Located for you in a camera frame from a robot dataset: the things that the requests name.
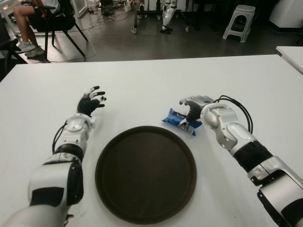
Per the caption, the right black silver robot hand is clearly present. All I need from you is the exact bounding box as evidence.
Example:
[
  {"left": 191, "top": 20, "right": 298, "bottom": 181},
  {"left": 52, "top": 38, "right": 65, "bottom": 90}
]
[{"left": 178, "top": 95, "right": 215, "bottom": 130}]

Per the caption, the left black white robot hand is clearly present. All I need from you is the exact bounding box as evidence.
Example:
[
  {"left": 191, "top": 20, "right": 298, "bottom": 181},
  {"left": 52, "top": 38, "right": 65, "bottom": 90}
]
[{"left": 77, "top": 86, "right": 106, "bottom": 117}]

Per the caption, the blue Oreo cookie packet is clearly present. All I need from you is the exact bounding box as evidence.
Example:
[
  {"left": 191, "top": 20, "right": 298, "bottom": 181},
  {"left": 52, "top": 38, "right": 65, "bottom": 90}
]
[{"left": 161, "top": 107, "right": 203, "bottom": 137}]

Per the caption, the round dark brown tray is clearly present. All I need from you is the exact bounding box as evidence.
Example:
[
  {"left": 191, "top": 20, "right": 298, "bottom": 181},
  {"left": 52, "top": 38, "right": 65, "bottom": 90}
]
[{"left": 95, "top": 125, "right": 197, "bottom": 225}]

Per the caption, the black office chair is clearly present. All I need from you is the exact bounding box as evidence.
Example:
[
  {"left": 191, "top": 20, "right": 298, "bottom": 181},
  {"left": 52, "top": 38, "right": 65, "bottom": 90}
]
[{"left": 22, "top": 0, "right": 89, "bottom": 62}]

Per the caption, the white framed panel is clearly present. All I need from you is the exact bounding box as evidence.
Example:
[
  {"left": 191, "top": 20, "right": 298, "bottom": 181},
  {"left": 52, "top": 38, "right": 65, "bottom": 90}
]
[{"left": 71, "top": 0, "right": 89, "bottom": 18}]

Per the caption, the white humanoid robot leg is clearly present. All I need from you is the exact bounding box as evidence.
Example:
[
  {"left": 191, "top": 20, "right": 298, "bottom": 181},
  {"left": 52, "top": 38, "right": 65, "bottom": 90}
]
[{"left": 160, "top": 0, "right": 178, "bottom": 34}]

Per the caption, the seated person with bare legs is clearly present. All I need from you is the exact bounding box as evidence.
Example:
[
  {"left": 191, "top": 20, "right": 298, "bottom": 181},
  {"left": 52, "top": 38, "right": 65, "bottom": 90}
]
[{"left": 13, "top": 0, "right": 60, "bottom": 57}]

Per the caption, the grey plastic stool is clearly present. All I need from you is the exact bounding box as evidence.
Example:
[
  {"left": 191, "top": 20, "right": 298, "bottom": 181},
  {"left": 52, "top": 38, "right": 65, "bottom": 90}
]
[{"left": 222, "top": 4, "right": 256, "bottom": 43}]

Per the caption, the white side table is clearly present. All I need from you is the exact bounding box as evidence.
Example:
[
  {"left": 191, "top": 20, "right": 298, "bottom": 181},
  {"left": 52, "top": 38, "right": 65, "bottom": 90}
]
[{"left": 276, "top": 46, "right": 303, "bottom": 75}]

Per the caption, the white cabinet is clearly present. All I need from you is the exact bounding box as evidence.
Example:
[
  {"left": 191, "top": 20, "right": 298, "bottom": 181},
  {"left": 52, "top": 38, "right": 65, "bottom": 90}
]
[{"left": 269, "top": 0, "right": 303, "bottom": 29}]

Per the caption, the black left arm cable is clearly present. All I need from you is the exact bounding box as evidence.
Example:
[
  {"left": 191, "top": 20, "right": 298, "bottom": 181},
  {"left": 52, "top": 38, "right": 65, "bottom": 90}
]
[{"left": 52, "top": 120, "right": 74, "bottom": 225}]

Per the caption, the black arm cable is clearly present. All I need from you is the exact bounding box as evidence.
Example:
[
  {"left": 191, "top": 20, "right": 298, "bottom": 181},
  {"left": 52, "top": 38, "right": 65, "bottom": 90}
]
[
  {"left": 214, "top": 95, "right": 253, "bottom": 133},
  {"left": 52, "top": 120, "right": 74, "bottom": 225}
]

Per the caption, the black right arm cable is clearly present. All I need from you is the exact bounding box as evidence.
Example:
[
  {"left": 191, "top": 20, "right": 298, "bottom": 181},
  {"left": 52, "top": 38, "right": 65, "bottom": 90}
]
[{"left": 214, "top": 95, "right": 253, "bottom": 133}]

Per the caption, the long white floor cable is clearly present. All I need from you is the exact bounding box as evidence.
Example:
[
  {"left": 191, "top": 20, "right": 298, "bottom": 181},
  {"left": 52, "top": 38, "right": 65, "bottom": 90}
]
[{"left": 49, "top": 14, "right": 105, "bottom": 62}]

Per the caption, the tangled floor cables heap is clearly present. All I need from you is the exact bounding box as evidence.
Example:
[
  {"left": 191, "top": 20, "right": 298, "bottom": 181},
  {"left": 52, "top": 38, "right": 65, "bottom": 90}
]
[{"left": 89, "top": 2, "right": 128, "bottom": 23}]

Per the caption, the black wheeled metal frame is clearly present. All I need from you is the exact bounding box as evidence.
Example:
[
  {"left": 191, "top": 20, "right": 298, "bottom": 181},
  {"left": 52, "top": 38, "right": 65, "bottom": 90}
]
[{"left": 131, "top": 0, "right": 191, "bottom": 34}]

